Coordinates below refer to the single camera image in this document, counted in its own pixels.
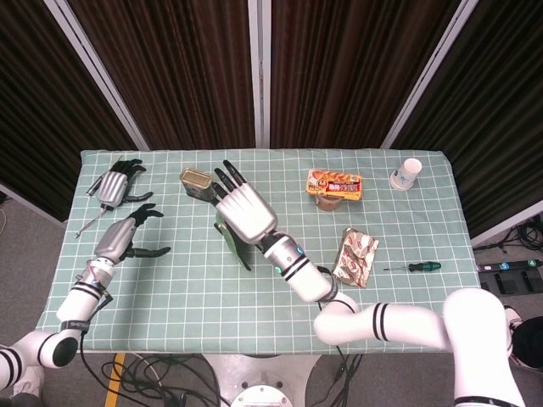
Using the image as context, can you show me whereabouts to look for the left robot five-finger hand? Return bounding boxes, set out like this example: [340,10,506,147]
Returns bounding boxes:
[93,203,171,265]

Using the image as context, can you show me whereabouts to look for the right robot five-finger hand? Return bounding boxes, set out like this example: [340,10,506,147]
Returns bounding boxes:
[213,159,279,246]

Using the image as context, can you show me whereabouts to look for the green cloth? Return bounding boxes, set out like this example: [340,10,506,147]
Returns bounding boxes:
[213,209,252,272]

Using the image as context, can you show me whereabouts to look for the detached spare silver robot hand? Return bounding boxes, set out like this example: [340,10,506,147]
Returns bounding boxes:
[96,159,154,211]

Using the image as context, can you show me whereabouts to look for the slim black silver pen tool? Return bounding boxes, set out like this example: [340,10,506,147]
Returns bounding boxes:
[86,154,125,197]

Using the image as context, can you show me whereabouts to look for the rectangular metal food tin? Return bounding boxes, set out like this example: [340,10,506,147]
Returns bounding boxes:
[179,166,219,202]

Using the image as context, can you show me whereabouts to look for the brown plastic cup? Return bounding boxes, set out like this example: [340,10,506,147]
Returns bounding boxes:
[316,193,343,212]

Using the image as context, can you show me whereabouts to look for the orange curry box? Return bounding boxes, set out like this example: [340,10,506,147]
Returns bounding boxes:
[305,169,365,202]

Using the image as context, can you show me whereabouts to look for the green checkered tablecloth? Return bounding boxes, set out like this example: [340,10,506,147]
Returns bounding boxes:
[31,148,495,355]

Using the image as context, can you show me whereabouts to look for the crumpled red white foil bag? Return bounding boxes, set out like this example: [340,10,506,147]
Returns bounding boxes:
[331,227,380,289]

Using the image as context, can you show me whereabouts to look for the dark brown ribbed partition panel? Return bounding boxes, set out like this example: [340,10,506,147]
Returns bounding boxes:
[270,0,462,150]
[0,0,137,221]
[392,0,543,238]
[67,0,256,150]

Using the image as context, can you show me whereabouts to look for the white paper cup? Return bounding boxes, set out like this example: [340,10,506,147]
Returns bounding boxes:
[389,158,423,192]

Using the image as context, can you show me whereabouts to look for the white shoe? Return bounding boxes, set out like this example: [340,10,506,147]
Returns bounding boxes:
[12,366,46,398]

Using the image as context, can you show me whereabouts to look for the grey trouser leg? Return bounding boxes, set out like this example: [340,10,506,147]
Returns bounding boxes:
[7,393,42,407]

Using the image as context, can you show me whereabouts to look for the black power strip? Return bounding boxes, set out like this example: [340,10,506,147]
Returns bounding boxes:
[477,259,543,275]

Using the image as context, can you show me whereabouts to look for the black foot pedal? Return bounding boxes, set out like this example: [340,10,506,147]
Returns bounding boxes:
[491,270,543,294]

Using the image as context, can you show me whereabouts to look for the black rounded floor object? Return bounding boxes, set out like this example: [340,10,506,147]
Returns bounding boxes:
[519,318,543,370]

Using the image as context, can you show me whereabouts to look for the white partition base rail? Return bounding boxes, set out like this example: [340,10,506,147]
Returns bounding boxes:
[0,181,65,225]
[470,211,543,249]

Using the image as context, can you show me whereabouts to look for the white partition post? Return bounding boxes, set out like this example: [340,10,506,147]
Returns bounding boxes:
[247,0,273,149]
[42,0,151,152]
[380,0,483,150]

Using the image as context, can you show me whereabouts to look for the black floor cable bundle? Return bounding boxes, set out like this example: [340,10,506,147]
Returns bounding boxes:
[78,338,224,407]

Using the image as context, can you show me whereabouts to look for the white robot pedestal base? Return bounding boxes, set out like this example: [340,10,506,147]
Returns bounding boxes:
[201,354,322,407]

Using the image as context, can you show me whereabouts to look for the green handled screwdriver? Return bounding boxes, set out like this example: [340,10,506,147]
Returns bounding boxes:
[383,261,442,272]

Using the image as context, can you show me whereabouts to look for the black cable with inline switch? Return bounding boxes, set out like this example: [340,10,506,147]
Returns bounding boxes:
[333,345,366,407]

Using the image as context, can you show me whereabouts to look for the tangled black cables by wall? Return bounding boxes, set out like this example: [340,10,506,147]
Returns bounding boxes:
[500,215,543,256]

